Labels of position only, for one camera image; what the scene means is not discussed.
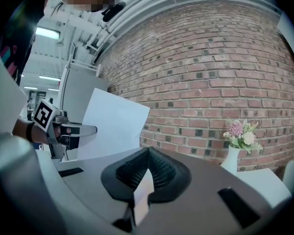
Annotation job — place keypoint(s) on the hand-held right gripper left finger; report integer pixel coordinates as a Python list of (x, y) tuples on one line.
[(95, 180)]

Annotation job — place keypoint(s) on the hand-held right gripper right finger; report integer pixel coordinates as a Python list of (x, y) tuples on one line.
[(198, 192)]

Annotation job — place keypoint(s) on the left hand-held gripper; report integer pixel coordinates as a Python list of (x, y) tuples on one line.
[(44, 115)]

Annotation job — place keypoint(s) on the white A4 paper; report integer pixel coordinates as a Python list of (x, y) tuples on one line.
[(112, 121)]

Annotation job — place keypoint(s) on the person's left forearm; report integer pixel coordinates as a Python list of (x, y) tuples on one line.
[(20, 130)]

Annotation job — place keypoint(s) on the person's left hand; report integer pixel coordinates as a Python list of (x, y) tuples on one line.
[(56, 133)]

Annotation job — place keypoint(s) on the grey refrigerator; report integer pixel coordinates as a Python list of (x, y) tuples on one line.
[(73, 89)]

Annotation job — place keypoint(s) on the black wristband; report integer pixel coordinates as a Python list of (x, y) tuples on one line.
[(30, 132)]

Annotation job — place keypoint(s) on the rectangular ceiling light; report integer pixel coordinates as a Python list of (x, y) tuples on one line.
[(47, 32), (50, 78)]

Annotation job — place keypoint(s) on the white metal rack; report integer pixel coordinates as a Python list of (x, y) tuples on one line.
[(84, 60)]

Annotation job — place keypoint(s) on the pink flower bouquet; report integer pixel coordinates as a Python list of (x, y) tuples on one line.
[(240, 133)]

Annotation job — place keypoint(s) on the white chair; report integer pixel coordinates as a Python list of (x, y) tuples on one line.
[(292, 174)]

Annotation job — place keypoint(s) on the black printed T-shirt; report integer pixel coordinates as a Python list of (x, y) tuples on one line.
[(14, 45)]

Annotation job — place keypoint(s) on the black head-mounted camera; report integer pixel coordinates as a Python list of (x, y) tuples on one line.
[(114, 11)]

